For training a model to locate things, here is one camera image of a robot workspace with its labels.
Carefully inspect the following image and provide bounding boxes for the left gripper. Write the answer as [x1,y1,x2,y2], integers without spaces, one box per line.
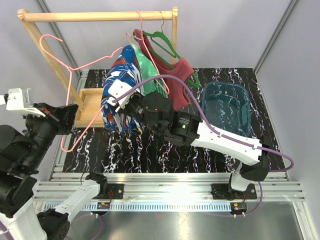
[20,100,78,171]

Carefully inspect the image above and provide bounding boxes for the green white patterned trousers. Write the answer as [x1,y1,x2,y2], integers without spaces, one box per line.
[130,43,168,98]

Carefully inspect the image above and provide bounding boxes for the blue patterned trousers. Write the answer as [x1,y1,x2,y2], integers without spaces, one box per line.
[100,45,144,134]

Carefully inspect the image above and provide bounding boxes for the pink wire hanger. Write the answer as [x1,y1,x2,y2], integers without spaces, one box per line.
[39,34,123,153]
[125,10,170,95]

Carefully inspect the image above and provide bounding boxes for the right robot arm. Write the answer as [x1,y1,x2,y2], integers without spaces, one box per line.
[115,92,270,201]

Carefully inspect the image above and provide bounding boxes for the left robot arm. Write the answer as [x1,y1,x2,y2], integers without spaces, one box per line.
[0,103,109,240]

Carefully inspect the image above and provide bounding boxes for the green plastic hanger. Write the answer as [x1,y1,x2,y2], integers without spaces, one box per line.
[142,18,201,88]

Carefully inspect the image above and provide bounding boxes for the wooden clothes rack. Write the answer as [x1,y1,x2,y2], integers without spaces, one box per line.
[17,7,178,128]

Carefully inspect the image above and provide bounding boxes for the maroon tank top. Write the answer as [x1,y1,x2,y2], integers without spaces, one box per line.
[137,36,194,111]

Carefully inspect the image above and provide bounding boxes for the blue transparent plastic basin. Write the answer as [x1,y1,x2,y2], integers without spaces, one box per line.
[201,81,251,137]

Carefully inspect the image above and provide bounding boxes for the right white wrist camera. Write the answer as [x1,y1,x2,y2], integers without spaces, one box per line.
[107,79,136,113]

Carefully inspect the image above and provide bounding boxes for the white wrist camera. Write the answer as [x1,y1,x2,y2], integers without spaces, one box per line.
[0,88,46,117]
[107,79,136,113]

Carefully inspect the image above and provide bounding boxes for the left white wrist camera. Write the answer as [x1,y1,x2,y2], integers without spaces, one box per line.
[0,88,46,117]

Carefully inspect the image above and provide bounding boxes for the aluminium mounting rail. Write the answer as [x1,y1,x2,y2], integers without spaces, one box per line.
[33,172,307,212]

